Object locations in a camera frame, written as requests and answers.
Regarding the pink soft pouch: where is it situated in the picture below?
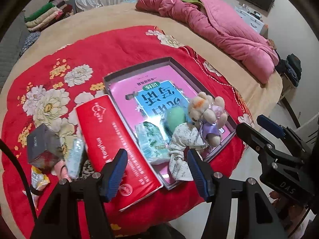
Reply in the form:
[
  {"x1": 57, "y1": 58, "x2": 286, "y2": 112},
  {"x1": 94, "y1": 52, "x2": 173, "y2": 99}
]
[{"x1": 51, "y1": 160, "x2": 72, "y2": 182}]

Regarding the beige teddy bear plush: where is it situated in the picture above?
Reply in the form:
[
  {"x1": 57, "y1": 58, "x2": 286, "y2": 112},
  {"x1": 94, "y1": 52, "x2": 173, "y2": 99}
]
[{"x1": 188, "y1": 92, "x2": 228, "y2": 147}]

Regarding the white floral cloth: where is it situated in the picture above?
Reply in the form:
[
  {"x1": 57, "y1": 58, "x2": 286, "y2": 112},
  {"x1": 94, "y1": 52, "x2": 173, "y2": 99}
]
[{"x1": 168, "y1": 122, "x2": 208, "y2": 181}]

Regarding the small black gift box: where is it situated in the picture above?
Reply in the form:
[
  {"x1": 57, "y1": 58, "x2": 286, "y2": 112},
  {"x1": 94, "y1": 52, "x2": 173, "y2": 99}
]
[{"x1": 27, "y1": 124, "x2": 63, "y2": 170}]

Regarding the green patterned tissue pack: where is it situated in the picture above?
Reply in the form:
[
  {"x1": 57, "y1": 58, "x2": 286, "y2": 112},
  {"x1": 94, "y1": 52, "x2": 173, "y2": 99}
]
[{"x1": 135, "y1": 121, "x2": 170, "y2": 165}]

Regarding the green egg sponge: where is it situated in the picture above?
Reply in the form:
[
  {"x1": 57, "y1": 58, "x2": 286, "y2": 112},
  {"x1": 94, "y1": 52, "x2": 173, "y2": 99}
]
[{"x1": 164, "y1": 106, "x2": 186, "y2": 133}]

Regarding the leopard print scrunchie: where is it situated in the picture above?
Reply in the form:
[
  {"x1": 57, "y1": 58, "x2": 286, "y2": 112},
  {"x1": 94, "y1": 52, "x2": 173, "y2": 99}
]
[{"x1": 78, "y1": 159, "x2": 95, "y2": 180}]

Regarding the yellow snack packet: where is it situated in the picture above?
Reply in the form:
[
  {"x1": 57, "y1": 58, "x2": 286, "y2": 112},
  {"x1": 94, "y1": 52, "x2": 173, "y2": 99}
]
[{"x1": 29, "y1": 166, "x2": 50, "y2": 209}]

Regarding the person's hand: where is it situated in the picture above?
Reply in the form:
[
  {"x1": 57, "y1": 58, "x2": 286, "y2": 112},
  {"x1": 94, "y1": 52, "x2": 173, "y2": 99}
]
[{"x1": 269, "y1": 191, "x2": 306, "y2": 231}]

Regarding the red tissue box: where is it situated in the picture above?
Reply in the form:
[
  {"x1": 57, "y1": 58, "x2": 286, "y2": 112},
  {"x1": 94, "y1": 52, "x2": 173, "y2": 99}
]
[{"x1": 75, "y1": 95, "x2": 163, "y2": 211}]

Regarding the dark clothes pile on chair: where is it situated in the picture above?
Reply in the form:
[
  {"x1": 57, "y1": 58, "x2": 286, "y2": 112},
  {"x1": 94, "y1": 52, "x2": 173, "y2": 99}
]
[{"x1": 275, "y1": 53, "x2": 302, "y2": 87}]

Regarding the dark shallow box tray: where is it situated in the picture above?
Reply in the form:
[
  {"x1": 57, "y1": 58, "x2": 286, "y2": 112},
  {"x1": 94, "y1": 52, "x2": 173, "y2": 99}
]
[{"x1": 103, "y1": 56, "x2": 237, "y2": 191}]

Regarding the white drawer cabinet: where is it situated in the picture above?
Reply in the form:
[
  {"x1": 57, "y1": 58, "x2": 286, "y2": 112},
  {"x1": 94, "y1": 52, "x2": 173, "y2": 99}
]
[{"x1": 234, "y1": 7, "x2": 268, "y2": 36}]

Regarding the red floral blanket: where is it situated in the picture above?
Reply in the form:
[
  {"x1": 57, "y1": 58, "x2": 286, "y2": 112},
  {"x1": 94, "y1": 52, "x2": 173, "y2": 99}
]
[{"x1": 2, "y1": 25, "x2": 248, "y2": 237}]

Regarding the pink quilted duvet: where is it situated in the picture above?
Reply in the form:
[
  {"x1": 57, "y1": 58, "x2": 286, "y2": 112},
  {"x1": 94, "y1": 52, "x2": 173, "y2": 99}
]
[{"x1": 136, "y1": 0, "x2": 279, "y2": 84}]

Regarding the grey quilted headboard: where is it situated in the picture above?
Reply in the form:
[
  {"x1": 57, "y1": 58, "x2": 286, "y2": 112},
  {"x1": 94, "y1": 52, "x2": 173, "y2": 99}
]
[{"x1": 0, "y1": 11, "x2": 29, "y2": 90}]

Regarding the stack of folded clothes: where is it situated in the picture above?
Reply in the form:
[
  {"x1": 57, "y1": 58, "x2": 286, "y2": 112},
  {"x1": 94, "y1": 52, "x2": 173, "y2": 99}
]
[{"x1": 24, "y1": 0, "x2": 74, "y2": 32}]

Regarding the black cable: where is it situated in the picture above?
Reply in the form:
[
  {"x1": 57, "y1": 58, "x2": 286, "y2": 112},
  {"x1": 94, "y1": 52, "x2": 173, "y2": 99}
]
[{"x1": 0, "y1": 139, "x2": 38, "y2": 224}]

